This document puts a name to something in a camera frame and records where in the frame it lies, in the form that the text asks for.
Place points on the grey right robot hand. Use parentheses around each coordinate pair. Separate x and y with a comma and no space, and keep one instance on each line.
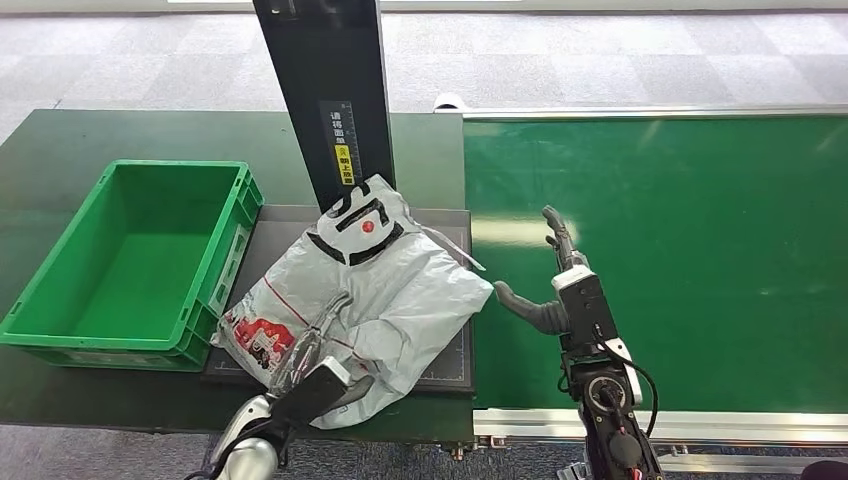
(540,314)

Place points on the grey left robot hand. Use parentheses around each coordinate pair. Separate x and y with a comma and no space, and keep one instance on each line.
(301,354)

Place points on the grey plastic mailer package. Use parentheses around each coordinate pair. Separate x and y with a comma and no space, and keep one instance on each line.
(397,298)

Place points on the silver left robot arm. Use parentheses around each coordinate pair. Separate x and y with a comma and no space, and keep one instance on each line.
(248,457)

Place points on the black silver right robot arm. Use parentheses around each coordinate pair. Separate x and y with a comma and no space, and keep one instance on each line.
(613,411)

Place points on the green conveyor belt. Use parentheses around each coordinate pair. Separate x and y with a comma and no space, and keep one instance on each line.
(662,265)

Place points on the black inbound scanner machine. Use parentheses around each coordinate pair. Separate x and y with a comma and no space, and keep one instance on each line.
(331,53)

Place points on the green plastic crate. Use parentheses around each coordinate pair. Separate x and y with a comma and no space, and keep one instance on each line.
(132,278)

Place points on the black yellow label sticker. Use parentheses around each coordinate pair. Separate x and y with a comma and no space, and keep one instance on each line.
(343,152)

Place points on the black round object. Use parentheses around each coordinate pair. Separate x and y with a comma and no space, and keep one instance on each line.
(825,472)

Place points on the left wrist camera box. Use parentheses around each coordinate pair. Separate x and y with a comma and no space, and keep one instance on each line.
(311,391)

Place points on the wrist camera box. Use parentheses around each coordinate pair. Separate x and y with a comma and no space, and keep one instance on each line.
(311,391)
(586,308)

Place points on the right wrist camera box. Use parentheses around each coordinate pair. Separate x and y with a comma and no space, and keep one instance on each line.
(586,308)

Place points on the aluminium conveyor frame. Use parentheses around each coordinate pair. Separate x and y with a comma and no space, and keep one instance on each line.
(662,111)

